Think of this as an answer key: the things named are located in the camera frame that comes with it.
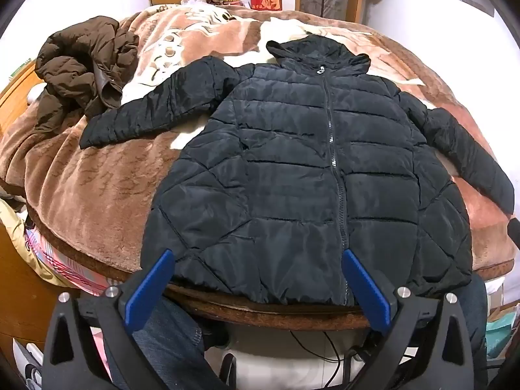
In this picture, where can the teal paper bag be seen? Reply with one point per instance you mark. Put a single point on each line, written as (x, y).
(503, 329)

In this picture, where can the wooden bed frame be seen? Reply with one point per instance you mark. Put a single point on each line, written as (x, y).
(16, 97)

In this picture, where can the person's right leg in jeans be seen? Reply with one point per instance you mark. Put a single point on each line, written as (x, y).
(473, 313)

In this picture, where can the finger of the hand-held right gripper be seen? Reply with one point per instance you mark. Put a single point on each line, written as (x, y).
(514, 233)

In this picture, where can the brown puffer jacket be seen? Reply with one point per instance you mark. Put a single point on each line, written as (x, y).
(73, 65)

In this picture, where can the pink plaid bed sheet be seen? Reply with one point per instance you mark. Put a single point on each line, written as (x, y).
(61, 264)

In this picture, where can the brown and white plush blanket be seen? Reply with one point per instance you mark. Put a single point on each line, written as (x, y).
(101, 178)

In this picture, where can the person's left leg in jeans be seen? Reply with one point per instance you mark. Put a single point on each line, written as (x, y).
(170, 345)

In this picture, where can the black hooded puffer jacket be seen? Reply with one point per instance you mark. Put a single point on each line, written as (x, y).
(284, 170)

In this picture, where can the yellow cloth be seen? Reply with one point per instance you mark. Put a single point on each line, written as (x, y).
(10, 223)

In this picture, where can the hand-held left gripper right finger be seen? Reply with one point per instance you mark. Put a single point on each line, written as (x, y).
(367, 292)

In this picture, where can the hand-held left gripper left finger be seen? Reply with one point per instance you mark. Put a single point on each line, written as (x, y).
(148, 288)

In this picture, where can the person's leg in jeans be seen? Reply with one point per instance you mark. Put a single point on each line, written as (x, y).
(473, 313)
(170, 345)

